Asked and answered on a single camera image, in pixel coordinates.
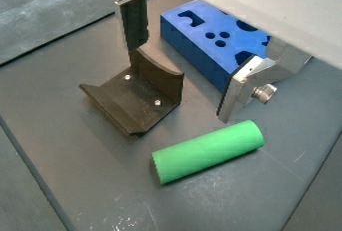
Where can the black cradle fixture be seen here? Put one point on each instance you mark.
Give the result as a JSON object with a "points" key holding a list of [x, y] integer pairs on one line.
{"points": [[140, 96]]}

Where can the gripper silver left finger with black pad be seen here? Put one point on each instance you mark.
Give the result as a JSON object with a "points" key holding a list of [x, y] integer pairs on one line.
{"points": [[133, 13]]}

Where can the blue foam shape block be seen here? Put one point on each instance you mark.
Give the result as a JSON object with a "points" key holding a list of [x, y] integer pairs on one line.
{"points": [[213, 40]]}

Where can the green oval cylinder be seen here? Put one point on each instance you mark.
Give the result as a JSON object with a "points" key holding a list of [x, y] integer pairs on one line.
{"points": [[208, 150]]}

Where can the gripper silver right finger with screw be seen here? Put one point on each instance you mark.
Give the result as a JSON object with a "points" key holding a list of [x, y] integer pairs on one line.
{"points": [[253, 80]]}

